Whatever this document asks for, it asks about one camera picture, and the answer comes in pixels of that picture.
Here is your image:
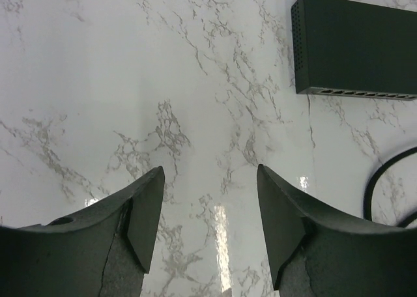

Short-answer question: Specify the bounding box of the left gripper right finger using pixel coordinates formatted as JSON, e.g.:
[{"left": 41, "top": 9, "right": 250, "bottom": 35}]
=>
[{"left": 257, "top": 165, "right": 416, "bottom": 296}]

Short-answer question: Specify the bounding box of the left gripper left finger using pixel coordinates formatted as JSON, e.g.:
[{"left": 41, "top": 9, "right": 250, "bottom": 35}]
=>
[{"left": 1, "top": 167, "right": 165, "bottom": 296}]

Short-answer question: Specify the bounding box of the black ethernet cable long loop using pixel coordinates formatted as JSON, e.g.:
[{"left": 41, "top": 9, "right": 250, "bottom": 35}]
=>
[{"left": 362, "top": 147, "right": 416, "bottom": 228}]

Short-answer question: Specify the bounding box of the black network switch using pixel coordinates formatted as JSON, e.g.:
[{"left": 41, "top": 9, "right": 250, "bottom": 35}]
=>
[{"left": 291, "top": 0, "right": 416, "bottom": 101}]

